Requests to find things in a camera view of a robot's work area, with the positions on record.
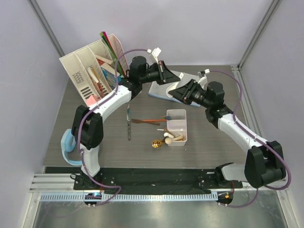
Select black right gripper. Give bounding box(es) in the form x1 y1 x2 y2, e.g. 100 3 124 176
169 79 212 109

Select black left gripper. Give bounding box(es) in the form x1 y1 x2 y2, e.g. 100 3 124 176
139 60 180 86

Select grey cloth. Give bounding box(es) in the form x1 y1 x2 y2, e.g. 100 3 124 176
148 73 199 104

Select white utensil container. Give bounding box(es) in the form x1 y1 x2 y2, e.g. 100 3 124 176
166 109 188 147

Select white chopstick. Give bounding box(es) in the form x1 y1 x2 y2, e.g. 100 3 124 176
157 128 183 132

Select white ceramic spoon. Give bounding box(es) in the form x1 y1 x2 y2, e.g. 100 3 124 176
163 133 175 139

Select beige wooden spoon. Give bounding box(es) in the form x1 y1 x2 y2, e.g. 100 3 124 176
165 135 183 145

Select orange plastic utensil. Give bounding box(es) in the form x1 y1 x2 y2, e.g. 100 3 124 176
143 119 167 122

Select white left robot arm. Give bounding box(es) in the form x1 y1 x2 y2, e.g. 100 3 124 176
72 56 180 190

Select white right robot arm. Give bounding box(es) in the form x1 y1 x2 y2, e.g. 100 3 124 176
168 79 286 189

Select blue plastic fork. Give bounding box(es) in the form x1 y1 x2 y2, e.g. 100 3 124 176
162 115 172 120

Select silver table knife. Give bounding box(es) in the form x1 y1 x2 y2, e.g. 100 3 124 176
126 104 131 141

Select blue illustrated book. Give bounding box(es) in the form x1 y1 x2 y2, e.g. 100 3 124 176
101 65 117 90

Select white desktop file organizer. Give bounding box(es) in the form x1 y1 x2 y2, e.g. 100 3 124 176
59 34 124 106

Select red striped book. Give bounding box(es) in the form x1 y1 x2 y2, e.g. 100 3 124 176
86 67 107 98

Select green plastic folder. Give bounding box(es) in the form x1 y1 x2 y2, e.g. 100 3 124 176
100 31 125 76

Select pink box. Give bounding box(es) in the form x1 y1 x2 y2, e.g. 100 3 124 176
86 95 100 106

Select light blue headphones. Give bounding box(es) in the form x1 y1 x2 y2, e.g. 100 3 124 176
60 129 82 167

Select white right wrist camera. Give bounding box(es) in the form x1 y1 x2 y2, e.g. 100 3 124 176
198 69 210 87

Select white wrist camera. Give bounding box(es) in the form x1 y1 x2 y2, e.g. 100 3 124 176
147 47 162 64
198 69 210 87

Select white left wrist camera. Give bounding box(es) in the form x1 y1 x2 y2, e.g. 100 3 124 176
147 47 162 64

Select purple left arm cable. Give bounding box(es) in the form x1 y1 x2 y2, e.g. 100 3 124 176
77 48 152 206

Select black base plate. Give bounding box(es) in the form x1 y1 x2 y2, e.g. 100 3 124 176
45 167 244 190

